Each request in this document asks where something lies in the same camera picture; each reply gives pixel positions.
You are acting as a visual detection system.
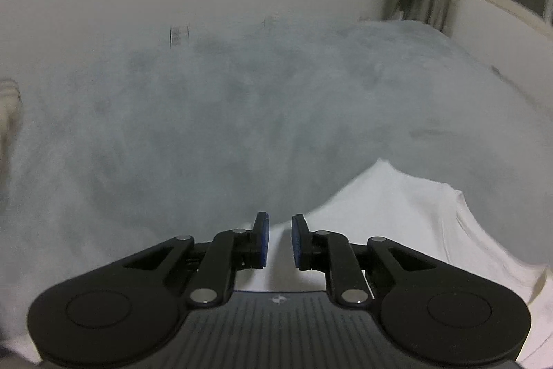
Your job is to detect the white t-shirt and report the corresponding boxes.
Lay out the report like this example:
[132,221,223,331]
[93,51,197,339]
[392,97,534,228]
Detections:
[235,158,553,369]

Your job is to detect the grey bed blanket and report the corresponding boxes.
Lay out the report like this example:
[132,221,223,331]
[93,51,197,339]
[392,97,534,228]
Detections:
[0,20,553,352]

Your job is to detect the beige garment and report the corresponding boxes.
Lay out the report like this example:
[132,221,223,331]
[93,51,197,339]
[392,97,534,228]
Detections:
[0,77,22,179]

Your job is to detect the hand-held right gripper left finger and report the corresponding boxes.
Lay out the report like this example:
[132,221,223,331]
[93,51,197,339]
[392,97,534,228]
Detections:
[123,212,270,306]

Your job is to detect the white wall socket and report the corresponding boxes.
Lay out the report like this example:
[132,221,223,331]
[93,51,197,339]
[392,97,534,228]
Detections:
[170,23,191,47]

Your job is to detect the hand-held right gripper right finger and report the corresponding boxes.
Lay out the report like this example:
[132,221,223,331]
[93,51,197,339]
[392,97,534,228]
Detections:
[291,214,437,307]

